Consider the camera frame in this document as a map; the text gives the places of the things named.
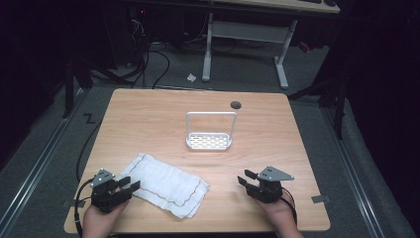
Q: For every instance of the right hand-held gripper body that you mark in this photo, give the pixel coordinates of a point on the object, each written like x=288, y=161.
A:
x=269, y=190

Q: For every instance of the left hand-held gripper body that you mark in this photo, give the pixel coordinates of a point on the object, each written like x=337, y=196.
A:
x=105, y=195

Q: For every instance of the person's right hand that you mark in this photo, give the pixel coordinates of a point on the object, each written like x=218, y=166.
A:
x=279, y=214

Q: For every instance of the person's left hand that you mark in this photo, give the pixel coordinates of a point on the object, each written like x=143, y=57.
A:
x=100, y=223

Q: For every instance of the white cloth with red stitching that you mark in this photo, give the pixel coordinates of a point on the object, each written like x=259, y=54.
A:
x=165, y=185

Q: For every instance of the grey tape piece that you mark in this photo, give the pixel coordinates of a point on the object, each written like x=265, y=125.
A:
x=321, y=199

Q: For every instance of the black round table grommet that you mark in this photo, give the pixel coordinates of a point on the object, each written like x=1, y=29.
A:
x=235, y=105

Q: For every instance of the black tape floor mark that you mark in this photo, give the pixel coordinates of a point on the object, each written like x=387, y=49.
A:
x=89, y=118

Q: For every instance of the black metal stand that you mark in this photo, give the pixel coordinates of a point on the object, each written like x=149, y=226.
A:
x=340, y=109
x=68, y=92

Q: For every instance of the crumpled white paper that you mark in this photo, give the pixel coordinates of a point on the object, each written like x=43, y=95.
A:
x=191, y=77

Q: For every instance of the dark computer tower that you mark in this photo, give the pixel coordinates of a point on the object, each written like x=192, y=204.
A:
x=137, y=29

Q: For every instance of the metal floor rail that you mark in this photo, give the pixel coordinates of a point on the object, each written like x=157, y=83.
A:
x=356, y=185
x=33, y=175

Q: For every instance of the desk with white metal frame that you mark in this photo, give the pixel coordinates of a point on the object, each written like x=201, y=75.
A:
x=247, y=31

